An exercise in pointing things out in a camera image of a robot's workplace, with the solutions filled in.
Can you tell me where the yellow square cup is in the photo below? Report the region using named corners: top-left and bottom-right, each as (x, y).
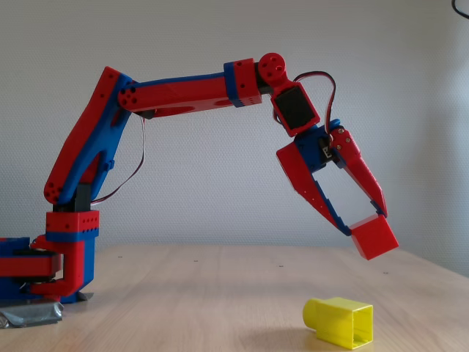
top-left (302, 296), bottom-right (374, 351)

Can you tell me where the elbow servo wire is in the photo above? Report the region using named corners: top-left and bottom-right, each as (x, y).
top-left (90, 115), bottom-right (147, 206)

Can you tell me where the wrist servo wire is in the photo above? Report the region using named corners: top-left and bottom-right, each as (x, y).
top-left (292, 70), bottom-right (337, 140)

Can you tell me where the red cube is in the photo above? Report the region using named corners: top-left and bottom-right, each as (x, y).
top-left (350, 214), bottom-right (399, 261)

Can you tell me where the black hanging cable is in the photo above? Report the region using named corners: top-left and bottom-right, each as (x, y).
top-left (451, 0), bottom-right (469, 20)

